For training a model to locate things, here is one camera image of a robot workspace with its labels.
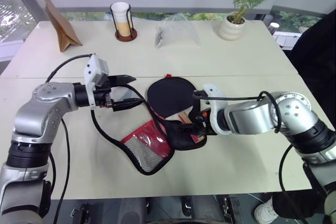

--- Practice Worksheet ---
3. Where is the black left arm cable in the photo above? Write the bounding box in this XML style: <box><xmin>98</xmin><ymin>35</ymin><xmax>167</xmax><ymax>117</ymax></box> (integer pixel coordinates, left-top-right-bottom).
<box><xmin>46</xmin><ymin>54</ymin><xmax>97</xmax><ymax>224</ymax></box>

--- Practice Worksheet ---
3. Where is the black table tennis paddle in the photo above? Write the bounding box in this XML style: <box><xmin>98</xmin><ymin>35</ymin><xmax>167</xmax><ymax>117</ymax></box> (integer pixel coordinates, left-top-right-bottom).
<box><xmin>147</xmin><ymin>77</ymin><xmax>207</xmax><ymax>143</ymax></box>

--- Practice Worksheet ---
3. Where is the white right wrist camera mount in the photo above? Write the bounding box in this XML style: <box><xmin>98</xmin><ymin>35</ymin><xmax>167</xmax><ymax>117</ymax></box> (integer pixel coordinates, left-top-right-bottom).
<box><xmin>202</xmin><ymin>83</ymin><xmax>229</xmax><ymax>135</ymax></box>

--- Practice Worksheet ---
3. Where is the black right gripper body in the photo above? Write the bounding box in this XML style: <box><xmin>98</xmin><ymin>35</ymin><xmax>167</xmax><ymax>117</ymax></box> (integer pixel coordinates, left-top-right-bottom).
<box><xmin>190</xmin><ymin>97</ymin><xmax>215</xmax><ymax>137</ymax></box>

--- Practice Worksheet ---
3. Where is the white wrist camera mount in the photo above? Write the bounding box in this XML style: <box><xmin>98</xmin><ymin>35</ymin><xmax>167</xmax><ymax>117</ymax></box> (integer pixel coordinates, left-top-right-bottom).
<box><xmin>202</xmin><ymin>83</ymin><xmax>229</xmax><ymax>135</ymax></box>
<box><xmin>83</xmin><ymin>54</ymin><xmax>110</xmax><ymax>109</ymax></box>

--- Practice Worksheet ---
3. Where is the clear plastic bag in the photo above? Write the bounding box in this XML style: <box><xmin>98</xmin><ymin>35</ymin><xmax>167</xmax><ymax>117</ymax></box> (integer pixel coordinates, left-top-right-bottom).
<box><xmin>154</xmin><ymin>13</ymin><xmax>202</xmax><ymax>49</ymax></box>

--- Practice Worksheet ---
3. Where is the red white can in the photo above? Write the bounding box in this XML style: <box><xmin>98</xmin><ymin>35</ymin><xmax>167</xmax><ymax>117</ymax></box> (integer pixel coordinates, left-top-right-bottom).
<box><xmin>269</xmin><ymin>22</ymin><xmax>280</xmax><ymax>36</ymax></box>

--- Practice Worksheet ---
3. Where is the black red mesh paddle case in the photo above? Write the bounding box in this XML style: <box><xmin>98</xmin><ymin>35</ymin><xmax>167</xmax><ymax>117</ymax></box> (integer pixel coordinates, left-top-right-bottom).
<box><xmin>90</xmin><ymin>73</ymin><xmax>208</xmax><ymax>176</ymax></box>

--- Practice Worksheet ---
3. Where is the silver metal latch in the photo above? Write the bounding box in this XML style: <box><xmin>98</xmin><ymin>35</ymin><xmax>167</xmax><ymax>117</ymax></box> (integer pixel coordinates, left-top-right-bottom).
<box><xmin>182</xmin><ymin>197</ymin><xmax>194</xmax><ymax>216</ymax></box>
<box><xmin>222</xmin><ymin>196</ymin><xmax>241</xmax><ymax>218</ymax></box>
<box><xmin>70</xmin><ymin>203</ymin><xmax>90</xmax><ymax>219</ymax></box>

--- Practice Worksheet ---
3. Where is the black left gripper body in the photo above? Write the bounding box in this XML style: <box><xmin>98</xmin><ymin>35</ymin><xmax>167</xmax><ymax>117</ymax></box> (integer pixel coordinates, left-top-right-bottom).
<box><xmin>91</xmin><ymin>81</ymin><xmax>118</xmax><ymax>112</ymax></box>

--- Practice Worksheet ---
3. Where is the white flat tray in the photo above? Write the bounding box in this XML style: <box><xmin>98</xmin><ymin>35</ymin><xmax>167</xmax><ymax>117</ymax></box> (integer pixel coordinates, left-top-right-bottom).
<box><xmin>272</xmin><ymin>31</ymin><xmax>301</xmax><ymax>50</ymax></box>

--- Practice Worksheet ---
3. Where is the white paper cup stack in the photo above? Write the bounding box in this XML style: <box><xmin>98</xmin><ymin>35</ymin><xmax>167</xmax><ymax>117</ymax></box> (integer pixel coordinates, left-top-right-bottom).
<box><xmin>110</xmin><ymin>2</ymin><xmax>131</xmax><ymax>37</ymax></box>

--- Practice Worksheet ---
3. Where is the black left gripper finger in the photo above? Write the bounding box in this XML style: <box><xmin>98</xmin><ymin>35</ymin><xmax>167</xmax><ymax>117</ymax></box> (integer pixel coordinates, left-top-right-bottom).
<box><xmin>107</xmin><ymin>74</ymin><xmax>137</xmax><ymax>88</ymax></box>
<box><xmin>112</xmin><ymin>98</ymin><xmax>144</xmax><ymax>112</ymax></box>

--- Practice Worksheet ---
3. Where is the person in black clothes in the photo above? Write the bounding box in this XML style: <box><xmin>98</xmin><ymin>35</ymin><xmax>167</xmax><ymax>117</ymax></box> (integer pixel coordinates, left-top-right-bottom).
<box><xmin>271</xmin><ymin>8</ymin><xmax>336</xmax><ymax>221</ymax></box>

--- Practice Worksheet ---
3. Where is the cup in black holder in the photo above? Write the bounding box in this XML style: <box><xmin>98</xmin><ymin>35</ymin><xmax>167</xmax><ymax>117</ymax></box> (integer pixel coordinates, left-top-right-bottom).
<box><xmin>110</xmin><ymin>3</ymin><xmax>139</xmax><ymax>42</ymax></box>

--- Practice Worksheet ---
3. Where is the brown paper bag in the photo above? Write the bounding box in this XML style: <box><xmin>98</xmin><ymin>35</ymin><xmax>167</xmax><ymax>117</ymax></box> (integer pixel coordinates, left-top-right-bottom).
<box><xmin>22</xmin><ymin>0</ymin><xmax>83</xmax><ymax>53</ymax></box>

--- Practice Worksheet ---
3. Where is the potted palm in white pot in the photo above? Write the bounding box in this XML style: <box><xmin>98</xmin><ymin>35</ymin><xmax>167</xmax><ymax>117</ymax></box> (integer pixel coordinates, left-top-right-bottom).
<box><xmin>218</xmin><ymin>0</ymin><xmax>299</xmax><ymax>41</ymax></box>

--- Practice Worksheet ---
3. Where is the white sneaker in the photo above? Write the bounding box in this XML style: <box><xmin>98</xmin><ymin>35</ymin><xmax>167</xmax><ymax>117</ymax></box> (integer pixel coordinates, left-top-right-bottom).
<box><xmin>254</xmin><ymin>197</ymin><xmax>279</xmax><ymax>222</ymax></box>

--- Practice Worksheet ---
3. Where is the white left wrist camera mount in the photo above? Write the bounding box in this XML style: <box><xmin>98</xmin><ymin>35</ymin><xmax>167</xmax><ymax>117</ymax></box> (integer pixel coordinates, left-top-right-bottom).
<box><xmin>83</xmin><ymin>54</ymin><xmax>110</xmax><ymax>109</ymax></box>

